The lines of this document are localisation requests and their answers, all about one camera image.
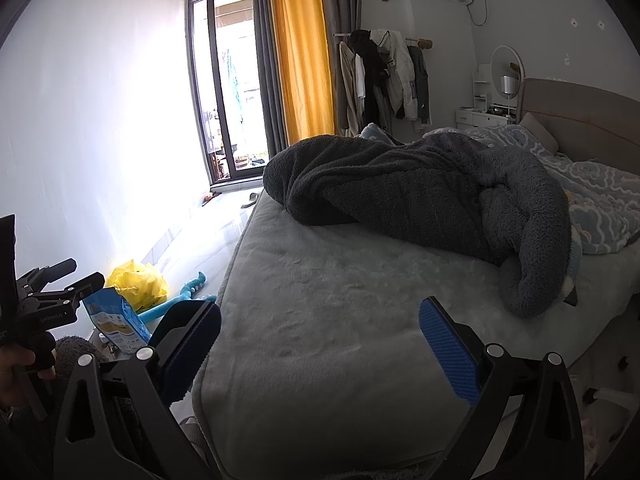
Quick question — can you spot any light blue patterned duvet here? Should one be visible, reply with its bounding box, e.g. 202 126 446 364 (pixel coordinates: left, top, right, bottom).
360 122 640 306

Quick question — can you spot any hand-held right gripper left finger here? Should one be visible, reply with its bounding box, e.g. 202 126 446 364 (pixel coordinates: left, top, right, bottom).
52 300 223 480

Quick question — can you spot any clothes rack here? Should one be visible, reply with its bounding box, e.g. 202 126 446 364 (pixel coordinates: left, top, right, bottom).
334 31 435 48

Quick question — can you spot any beige coat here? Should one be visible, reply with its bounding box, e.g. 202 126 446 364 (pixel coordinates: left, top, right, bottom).
337 40 358 136

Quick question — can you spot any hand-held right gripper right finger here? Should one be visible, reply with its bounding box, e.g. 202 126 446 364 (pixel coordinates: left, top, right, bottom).
419 296 586 480

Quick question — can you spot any yellow curtain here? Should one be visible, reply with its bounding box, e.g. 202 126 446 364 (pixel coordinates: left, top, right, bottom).
267 0 336 143

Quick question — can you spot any white bedside cabinet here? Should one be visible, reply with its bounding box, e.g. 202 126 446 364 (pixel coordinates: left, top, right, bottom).
570 345 640 461

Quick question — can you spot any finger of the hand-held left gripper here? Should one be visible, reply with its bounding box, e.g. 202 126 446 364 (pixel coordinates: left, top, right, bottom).
17 258 77 286
22 271 107 308

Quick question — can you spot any beige bed headboard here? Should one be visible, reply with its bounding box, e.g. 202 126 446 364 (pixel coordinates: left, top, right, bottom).
515 77 640 176

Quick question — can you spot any white dresser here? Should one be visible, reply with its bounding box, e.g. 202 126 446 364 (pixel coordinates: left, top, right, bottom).
455 106 518 128

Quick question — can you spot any beige pillow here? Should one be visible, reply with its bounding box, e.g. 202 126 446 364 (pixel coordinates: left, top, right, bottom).
520 112 560 155

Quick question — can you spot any grey-blue garment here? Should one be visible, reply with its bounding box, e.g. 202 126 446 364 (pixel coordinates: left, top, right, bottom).
407 45 431 126

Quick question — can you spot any person's left hand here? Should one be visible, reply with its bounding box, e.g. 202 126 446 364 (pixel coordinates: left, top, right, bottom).
0 347 57 408

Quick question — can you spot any white air conditioner cable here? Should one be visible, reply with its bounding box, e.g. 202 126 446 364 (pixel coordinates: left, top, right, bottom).
467 0 490 27

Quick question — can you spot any white desktop organizer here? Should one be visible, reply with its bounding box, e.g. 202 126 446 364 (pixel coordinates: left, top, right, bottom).
472 64 493 113

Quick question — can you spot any dark framed balcony door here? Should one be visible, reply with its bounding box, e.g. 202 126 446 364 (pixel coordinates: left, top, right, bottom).
186 0 281 188

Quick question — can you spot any dark grey fleece blanket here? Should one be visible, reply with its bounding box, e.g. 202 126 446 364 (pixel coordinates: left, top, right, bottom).
262 132 583 318

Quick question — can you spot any blue snack bag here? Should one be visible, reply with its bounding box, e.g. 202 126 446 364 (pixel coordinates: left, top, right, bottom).
82 287 153 356

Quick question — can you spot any white shirt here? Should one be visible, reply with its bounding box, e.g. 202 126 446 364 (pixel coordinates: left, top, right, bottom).
354 52 368 126

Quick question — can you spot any small grey table lamp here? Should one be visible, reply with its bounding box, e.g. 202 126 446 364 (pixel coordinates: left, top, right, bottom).
500 75 517 118

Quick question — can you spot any bed with light grey sheet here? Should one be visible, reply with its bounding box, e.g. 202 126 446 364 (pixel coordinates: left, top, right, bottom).
190 192 640 480

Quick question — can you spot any yellow plastic bag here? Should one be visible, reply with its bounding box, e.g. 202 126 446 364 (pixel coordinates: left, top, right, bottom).
107 259 170 311

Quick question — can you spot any round white mirror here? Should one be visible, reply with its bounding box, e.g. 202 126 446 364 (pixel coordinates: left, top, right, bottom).
490 45 525 106

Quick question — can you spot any turquoise massage stick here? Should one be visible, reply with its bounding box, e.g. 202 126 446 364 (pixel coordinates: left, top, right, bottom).
135 271 218 321

